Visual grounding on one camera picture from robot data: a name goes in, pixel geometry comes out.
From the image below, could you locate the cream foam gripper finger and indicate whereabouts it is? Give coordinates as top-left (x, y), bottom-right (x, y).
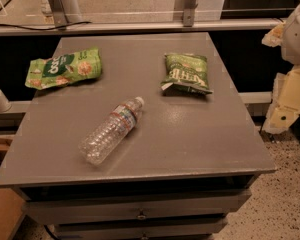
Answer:
top-left (262, 66), bottom-right (300, 134)
top-left (261, 23), bottom-right (285, 47)

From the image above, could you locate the dark green jalapeno chip bag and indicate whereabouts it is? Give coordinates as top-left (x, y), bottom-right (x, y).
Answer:
top-left (161, 53), bottom-right (212, 95)

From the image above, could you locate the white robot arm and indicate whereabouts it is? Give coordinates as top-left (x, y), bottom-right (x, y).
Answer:
top-left (262, 4), bottom-right (300, 134)

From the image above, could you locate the light green snack bag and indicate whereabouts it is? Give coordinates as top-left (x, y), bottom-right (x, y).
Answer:
top-left (25, 47), bottom-right (102, 90)

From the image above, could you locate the grey drawer cabinet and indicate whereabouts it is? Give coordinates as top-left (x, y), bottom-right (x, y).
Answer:
top-left (0, 32), bottom-right (278, 240)

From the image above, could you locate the lower grey drawer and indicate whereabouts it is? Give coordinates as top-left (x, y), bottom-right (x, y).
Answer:
top-left (56, 217), bottom-right (227, 240)

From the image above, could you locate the grey drawer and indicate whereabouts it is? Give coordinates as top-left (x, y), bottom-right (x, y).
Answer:
top-left (24, 189), bottom-right (251, 224)
top-left (56, 217), bottom-right (227, 240)

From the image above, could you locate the clear plastic water bottle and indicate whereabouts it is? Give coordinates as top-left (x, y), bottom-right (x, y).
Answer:
top-left (79, 97), bottom-right (145, 166)

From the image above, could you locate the upper grey drawer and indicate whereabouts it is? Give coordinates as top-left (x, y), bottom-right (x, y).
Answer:
top-left (24, 189), bottom-right (251, 224)

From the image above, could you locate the brown cardboard box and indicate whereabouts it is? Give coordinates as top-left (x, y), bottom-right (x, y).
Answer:
top-left (0, 136), bottom-right (24, 240)

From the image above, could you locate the grey metal rail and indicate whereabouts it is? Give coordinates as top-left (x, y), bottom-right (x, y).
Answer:
top-left (0, 18), bottom-right (284, 36)

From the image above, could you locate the right metal bracket post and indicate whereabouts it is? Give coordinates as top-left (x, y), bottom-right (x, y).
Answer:
top-left (183, 0), bottom-right (197, 27)

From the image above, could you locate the metal bracket post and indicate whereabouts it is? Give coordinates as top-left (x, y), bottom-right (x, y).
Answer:
top-left (183, 0), bottom-right (197, 27)
top-left (48, 0), bottom-right (67, 27)

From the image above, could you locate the black cable on rail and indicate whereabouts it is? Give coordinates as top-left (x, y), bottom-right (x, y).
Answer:
top-left (0, 20), bottom-right (92, 31)

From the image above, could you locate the left metal bracket post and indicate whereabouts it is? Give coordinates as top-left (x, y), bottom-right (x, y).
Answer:
top-left (48, 0), bottom-right (67, 27)

